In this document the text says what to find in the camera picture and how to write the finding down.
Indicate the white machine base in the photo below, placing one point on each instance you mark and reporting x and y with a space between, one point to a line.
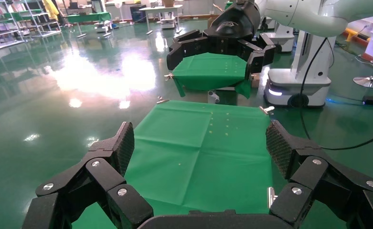
281 38

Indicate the dark blue bin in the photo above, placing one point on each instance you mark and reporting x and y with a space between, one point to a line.
138 14

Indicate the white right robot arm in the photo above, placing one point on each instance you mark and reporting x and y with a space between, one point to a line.
300 15

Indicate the yellow red floor barrier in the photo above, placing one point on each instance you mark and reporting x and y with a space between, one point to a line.
352 32

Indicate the green table cloth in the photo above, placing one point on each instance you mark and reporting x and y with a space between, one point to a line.
189 158
211 72

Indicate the yellow hanging garment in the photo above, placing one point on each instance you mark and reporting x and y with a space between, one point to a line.
51 9

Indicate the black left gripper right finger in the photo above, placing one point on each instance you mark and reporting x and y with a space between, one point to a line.
309 172

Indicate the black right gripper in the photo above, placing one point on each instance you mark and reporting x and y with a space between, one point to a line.
233 22

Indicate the brown cardboard box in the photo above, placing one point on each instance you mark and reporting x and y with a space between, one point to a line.
168 3

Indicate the silver metal clip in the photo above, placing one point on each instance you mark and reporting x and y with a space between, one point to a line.
169 76
271 197
162 100
267 109

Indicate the white long table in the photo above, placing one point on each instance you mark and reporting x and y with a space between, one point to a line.
161 8

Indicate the white wheeled robot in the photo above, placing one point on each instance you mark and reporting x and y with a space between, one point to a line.
300 85

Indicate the small white cart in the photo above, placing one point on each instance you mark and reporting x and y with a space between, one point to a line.
103 27
168 23

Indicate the white standing fan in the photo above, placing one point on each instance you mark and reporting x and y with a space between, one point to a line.
119 4

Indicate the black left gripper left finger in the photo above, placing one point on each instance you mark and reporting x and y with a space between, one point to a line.
110 189

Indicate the black stool chrome base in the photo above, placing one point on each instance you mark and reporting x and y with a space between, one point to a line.
371 82

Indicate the white table leg bracket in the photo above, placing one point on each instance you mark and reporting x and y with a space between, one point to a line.
213 97

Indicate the table with green cover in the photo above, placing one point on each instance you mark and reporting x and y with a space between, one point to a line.
88 17

